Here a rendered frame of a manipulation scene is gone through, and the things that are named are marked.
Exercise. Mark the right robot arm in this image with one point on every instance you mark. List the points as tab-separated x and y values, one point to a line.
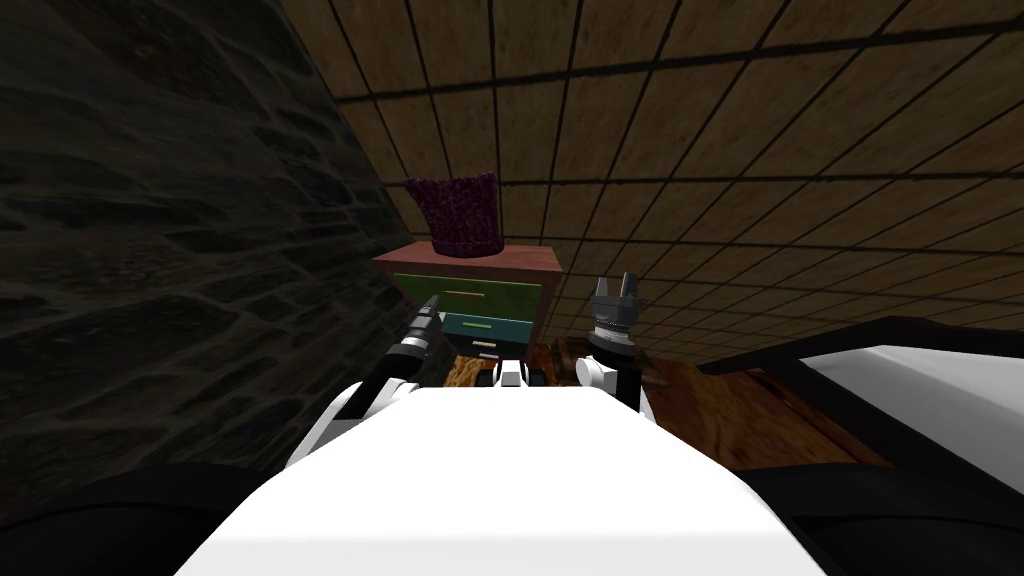
597	373

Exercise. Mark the white bed with black frame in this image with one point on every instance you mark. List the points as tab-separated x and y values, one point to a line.
920	392

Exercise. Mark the teal drawer front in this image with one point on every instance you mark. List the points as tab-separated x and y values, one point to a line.
512	330

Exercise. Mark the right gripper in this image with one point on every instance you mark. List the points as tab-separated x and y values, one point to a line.
616	310

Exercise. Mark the brown wooden drawer cabinet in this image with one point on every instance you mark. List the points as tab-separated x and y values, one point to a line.
416	260

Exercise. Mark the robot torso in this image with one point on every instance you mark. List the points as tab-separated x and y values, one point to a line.
504	480

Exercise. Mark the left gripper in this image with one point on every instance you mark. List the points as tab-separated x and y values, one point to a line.
425	318

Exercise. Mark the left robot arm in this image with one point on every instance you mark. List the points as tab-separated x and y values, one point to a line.
390	366

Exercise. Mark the purple woven basket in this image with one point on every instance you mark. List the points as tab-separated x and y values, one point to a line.
460	216

